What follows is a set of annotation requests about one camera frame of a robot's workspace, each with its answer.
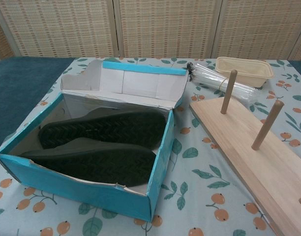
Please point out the dark green shoe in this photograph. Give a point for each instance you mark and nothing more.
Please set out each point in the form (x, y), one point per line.
(103, 127)
(91, 162)

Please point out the blue cardboard shoe box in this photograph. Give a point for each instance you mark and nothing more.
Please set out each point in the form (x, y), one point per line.
(79, 191)

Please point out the bundle of clear plastic straws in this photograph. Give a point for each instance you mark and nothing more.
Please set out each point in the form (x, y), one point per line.
(212, 82)

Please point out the fruit and leaf print tablecloth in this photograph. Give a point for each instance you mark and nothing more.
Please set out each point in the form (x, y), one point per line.
(202, 172)

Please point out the tan rubber band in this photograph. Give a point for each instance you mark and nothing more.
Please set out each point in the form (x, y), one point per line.
(219, 87)

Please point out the short wooden peg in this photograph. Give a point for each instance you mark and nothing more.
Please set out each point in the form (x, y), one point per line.
(228, 93)

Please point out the woven bamboo folding screen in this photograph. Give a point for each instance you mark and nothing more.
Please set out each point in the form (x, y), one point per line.
(165, 29)

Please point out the light wooden base board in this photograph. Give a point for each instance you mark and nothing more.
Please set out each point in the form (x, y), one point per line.
(251, 152)

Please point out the beige plastic food container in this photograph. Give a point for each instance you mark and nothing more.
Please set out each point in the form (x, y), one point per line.
(246, 68)

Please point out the tall wooden peg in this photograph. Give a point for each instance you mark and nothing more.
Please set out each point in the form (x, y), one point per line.
(267, 125)

